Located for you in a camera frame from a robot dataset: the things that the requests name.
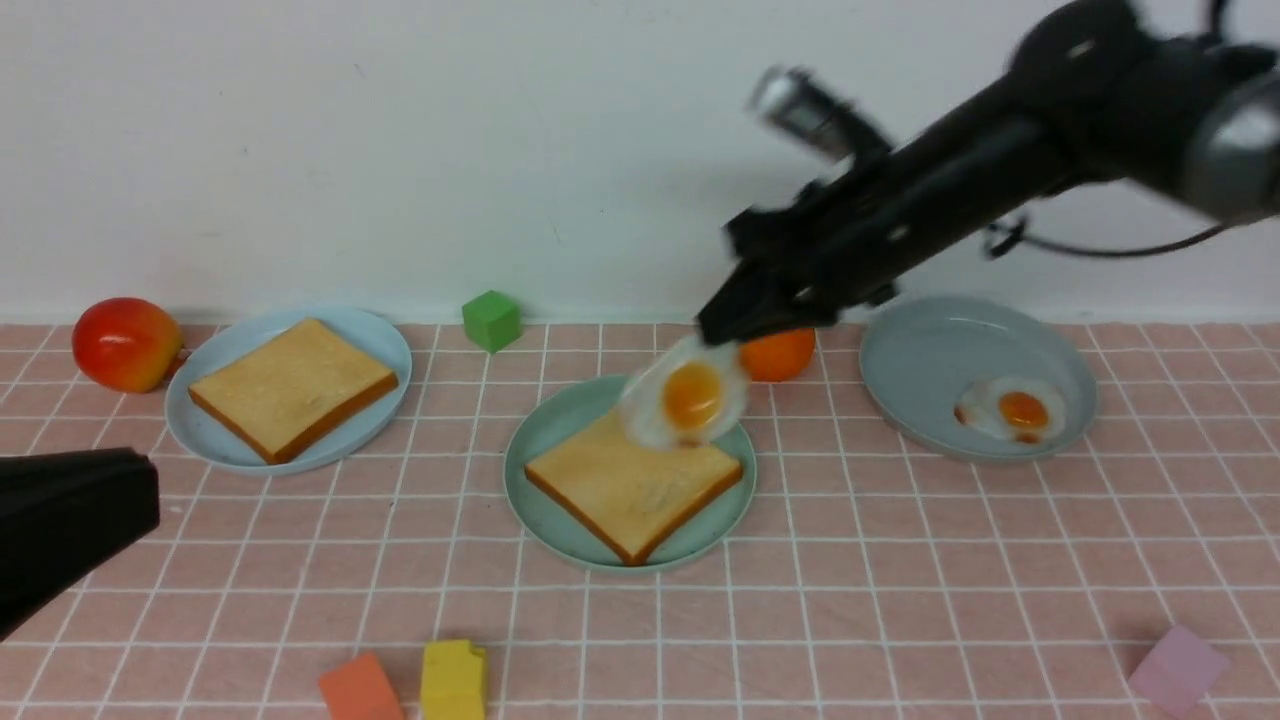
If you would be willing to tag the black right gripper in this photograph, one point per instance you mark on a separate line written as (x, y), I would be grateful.
(845, 242)

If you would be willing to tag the fried egg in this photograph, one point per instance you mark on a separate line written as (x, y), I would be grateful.
(1020, 410)
(690, 396)

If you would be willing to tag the toast slice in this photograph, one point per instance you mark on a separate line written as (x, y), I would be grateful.
(632, 498)
(294, 390)

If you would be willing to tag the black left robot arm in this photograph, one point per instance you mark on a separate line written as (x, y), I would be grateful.
(64, 515)

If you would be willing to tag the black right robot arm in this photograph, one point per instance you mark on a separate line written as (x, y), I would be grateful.
(1089, 96)

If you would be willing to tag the orange fruit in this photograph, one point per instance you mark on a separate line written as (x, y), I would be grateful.
(779, 357)

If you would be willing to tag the grey blue plate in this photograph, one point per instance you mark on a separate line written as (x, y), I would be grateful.
(918, 357)

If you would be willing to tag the green round plate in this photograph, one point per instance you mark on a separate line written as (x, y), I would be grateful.
(573, 409)

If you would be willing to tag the green cube block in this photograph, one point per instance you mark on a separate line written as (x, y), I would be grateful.
(493, 321)

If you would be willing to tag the pink checkered tablecloth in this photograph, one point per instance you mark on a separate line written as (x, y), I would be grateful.
(869, 580)

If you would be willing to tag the yellow block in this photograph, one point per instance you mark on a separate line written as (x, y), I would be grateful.
(454, 681)

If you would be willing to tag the orange block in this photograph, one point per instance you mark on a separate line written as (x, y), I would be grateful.
(360, 689)

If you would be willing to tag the pink block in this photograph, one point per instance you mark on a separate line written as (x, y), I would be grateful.
(1178, 672)

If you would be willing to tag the light blue plate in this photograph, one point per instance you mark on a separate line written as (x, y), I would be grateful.
(198, 431)

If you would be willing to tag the red yellow apple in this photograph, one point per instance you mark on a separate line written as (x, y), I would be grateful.
(128, 344)

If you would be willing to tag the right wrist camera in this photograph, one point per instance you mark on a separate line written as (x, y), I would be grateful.
(789, 100)

